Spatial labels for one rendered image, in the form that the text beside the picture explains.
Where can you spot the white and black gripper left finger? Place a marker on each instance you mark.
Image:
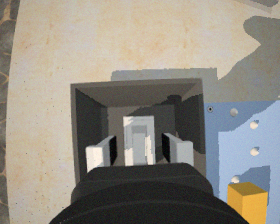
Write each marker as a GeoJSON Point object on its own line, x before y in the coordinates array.
{"type": "Point", "coordinates": [103, 154]}

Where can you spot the yellow block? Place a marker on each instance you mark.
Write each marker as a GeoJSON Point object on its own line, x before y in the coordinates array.
{"type": "Point", "coordinates": [249, 200]}

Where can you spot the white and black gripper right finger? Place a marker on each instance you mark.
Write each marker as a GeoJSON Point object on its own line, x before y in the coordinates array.
{"type": "Point", "coordinates": [176, 150]}

